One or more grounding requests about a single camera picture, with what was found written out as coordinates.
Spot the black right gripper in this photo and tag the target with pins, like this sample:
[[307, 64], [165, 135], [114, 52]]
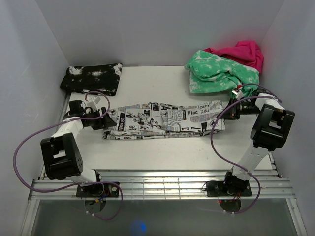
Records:
[[232, 115]]

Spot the pink trousers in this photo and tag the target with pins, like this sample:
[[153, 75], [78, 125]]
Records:
[[246, 52]]

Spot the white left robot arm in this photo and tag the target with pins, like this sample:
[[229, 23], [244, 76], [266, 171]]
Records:
[[61, 155]]

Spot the newspaper print trousers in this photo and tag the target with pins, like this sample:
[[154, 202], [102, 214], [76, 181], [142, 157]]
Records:
[[158, 120]]

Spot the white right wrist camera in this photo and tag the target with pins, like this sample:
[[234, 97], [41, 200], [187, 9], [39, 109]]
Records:
[[237, 93]]

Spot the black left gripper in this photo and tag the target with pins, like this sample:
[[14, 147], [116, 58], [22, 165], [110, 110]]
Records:
[[108, 121]]

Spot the aluminium rail frame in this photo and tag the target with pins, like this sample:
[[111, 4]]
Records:
[[163, 194]]

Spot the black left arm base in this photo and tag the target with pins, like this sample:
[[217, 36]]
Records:
[[101, 190]]

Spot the green white tie-dye trousers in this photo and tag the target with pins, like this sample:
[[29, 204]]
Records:
[[210, 73]]

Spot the folded black white trousers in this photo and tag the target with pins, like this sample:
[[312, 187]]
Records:
[[83, 79]]

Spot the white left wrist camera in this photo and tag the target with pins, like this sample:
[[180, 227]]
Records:
[[92, 100]]

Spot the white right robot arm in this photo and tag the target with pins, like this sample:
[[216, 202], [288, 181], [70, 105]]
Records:
[[269, 132]]

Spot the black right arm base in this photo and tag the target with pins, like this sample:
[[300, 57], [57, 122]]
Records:
[[231, 186]]

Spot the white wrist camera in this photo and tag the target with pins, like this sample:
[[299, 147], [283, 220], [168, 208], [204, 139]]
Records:
[[92, 100], [237, 93]]

